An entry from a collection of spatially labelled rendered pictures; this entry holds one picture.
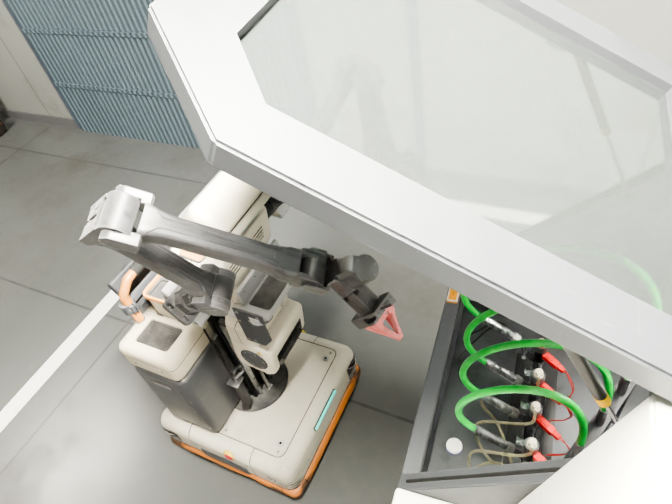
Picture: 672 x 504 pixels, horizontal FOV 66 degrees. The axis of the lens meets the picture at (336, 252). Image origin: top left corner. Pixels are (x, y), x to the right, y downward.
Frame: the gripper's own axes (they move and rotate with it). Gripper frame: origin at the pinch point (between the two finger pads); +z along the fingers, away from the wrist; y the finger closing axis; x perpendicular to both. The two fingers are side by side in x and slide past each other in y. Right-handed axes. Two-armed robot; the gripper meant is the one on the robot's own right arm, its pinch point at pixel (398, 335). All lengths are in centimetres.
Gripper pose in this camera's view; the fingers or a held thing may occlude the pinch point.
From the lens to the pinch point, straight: 114.4
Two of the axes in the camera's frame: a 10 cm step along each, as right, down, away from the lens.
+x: 5.6, -6.5, 5.1
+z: 7.0, 7.0, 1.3
